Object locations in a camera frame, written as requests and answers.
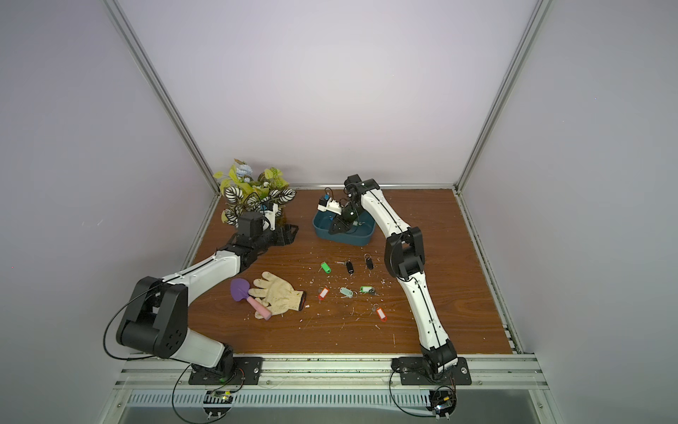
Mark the teal plastic storage box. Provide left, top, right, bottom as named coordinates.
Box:
left=313, top=211, right=376, bottom=247

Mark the green tag key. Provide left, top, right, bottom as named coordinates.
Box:
left=359, top=286, right=377, bottom=295

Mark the pale teal tag key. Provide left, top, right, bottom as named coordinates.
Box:
left=339, top=287, right=354, bottom=299

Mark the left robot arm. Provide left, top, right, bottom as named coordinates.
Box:
left=116, top=212, right=298, bottom=375

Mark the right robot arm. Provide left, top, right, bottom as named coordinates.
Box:
left=318, top=174, right=458, bottom=376

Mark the artificial potted plant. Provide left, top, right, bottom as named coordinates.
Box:
left=213, top=159, right=297, bottom=227

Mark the beige work glove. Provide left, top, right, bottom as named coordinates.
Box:
left=248, top=271, right=307, bottom=316

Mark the purple pink garden trowel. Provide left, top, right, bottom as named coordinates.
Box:
left=230, top=278, right=272, bottom=321

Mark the left electronics board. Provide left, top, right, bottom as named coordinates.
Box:
left=202, top=390, right=234, bottom=422

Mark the electronics board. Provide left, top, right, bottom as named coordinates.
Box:
left=202, top=390, right=234, bottom=422
left=429, top=385, right=457, bottom=420

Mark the right electronics board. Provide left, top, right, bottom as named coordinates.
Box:
left=429, top=385, right=457, bottom=420

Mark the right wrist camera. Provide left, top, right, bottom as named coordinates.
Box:
left=317, top=194, right=343, bottom=215

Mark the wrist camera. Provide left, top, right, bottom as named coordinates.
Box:
left=263, top=201, right=281, bottom=231
left=317, top=194, right=343, bottom=215

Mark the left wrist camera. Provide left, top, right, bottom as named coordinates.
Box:
left=263, top=201, right=281, bottom=231

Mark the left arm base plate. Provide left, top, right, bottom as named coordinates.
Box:
left=189, top=356, right=264, bottom=385

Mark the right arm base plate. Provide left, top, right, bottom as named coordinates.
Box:
left=390, top=356, right=472, bottom=386

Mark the aluminium front rail frame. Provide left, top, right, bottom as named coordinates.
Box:
left=99, top=354, right=563, bottom=423

